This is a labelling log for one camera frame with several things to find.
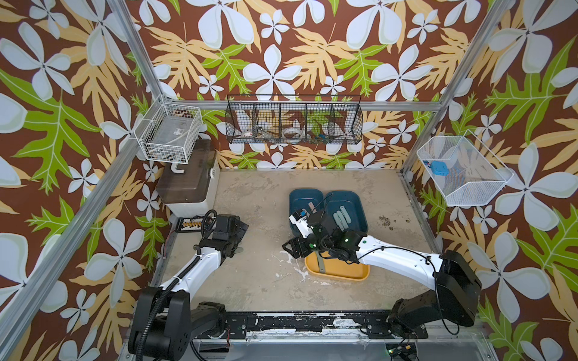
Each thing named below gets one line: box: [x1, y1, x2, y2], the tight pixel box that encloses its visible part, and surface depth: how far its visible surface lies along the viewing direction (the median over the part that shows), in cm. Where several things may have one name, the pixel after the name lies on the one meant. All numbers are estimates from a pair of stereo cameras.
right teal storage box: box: [326, 190, 369, 234], surface depth 103 cm
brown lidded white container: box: [155, 139, 220, 219], surface depth 95 cm
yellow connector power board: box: [175, 217, 204, 233], surface depth 100 cm
